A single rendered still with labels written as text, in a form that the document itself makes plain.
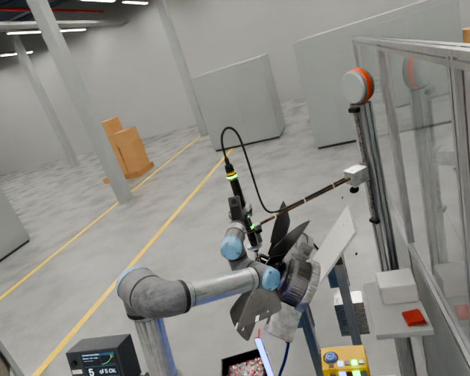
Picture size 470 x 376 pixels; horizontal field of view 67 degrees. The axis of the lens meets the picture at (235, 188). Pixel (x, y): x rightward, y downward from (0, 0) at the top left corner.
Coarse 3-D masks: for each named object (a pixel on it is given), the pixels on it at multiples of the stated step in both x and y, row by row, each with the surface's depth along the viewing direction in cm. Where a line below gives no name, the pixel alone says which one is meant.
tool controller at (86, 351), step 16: (112, 336) 155; (128, 336) 152; (80, 352) 149; (96, 352) 147; (112, 352) 145; (128, 352) 150; (80, 368) 150; (96, 368) 148; (112, 368) 146; (128, 368) 148
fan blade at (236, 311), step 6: (246, 294) 180; (240, 300) 183; (246, 300) 179; (234, 306) 186; (240, 306) 181; (234, 312) 185; (240, 312) 180; (234, 318) 184; (234, 324) 182; (252, 324) 173; (240, 330) 177; (246, 330) 174; (252, 330) 172; (246, 336) 173
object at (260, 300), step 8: (256, 296) 158; (264, 296) 156; (272, 296) 153; (248, 304) 156; (256, 304) 153; (264, 304) 150; (272, 304) 148; (280, 304) 145; (248, 312) 152; (256, 312) 149; (264, 312) 146; (272, 312) 143; (240, 320) 152; (248, 320) 148
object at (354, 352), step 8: (336, 352) 133; (344, 352) 132; (352, 352) 131; (360, 352) 130; (336, 360) 129; (344, 360) 129; (328, 368) 128; (336, 368) 127; (344, 368) 126; (352, 368) 125; (360, 368) 124; (368, 368) 124
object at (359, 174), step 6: (354, 168) 175; (360, 168) 173; (366, 168) 173; (348, 174) 174; (354, 174) 171; (360, 174) 172; (366, 174) 174; (354, 180) 171; (360, 180) 173; (366, 180) 174; (354, 186) 173
